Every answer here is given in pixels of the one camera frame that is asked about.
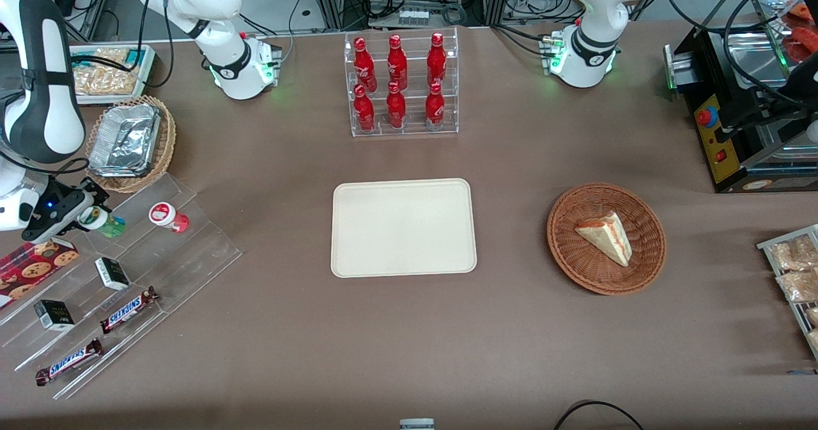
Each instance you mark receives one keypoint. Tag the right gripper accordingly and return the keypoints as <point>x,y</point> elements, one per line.
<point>62,204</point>

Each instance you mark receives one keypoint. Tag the green yogurt cup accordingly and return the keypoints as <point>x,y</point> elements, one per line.
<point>110,225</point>

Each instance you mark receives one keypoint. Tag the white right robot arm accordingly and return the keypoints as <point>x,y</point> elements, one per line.
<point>48,98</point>

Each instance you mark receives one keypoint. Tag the cream plastic tray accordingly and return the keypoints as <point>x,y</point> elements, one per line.
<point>402,227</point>

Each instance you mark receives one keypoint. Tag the red cookie box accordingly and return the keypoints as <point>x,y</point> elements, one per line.
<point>35,267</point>

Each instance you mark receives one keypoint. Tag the small black box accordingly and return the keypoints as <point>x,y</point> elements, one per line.
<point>112,274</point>
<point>54,315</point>

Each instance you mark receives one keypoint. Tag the stacked aluminium foil containers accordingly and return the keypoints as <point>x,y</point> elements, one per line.
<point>124,139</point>

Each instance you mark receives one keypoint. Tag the red yogurt cup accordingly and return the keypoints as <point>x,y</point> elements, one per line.
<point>167,216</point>

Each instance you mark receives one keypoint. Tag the snickers chocolate bar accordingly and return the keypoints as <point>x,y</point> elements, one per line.
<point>128,310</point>
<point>69,361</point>

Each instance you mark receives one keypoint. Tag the light tan wicker basket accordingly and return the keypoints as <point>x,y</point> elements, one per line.
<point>167,142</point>

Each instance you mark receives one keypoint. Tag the clear acrylic stepped stand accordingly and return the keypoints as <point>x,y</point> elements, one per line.
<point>185,251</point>

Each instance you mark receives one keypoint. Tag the clear cracker bag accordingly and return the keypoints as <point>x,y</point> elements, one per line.
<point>105,80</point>
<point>108,55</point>

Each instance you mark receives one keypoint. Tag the white rectangular snack bin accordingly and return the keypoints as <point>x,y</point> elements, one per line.
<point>148,75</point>

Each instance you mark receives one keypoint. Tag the teal snack pack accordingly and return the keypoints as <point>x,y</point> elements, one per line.
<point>135,57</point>

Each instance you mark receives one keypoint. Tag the red cola bottle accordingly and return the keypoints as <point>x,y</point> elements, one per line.
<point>436,62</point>
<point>397,64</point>
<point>365,66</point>
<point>395,109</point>
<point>434,109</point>
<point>364,112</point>

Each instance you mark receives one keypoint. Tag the clear acrylic bottle rack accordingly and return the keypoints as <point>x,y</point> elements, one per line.
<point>415,126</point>

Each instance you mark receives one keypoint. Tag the white power strip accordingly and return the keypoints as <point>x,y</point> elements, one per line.
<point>413,16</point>

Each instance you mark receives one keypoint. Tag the small grey device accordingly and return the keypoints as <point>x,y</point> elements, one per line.
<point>416,424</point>

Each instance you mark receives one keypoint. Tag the brown round wicker basket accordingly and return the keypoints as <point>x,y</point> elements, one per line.
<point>581,264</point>

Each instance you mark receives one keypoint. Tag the wrapped triangle sandwich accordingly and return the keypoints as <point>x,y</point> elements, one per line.
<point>607,238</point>

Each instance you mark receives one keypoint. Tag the black yellow sealing machine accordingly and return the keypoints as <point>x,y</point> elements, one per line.
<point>722,142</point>

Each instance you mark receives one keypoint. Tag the clear pastry bag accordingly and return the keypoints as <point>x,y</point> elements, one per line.
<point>799,286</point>
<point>792,254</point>

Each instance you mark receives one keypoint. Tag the red packaged food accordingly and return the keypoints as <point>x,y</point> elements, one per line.
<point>805,40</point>

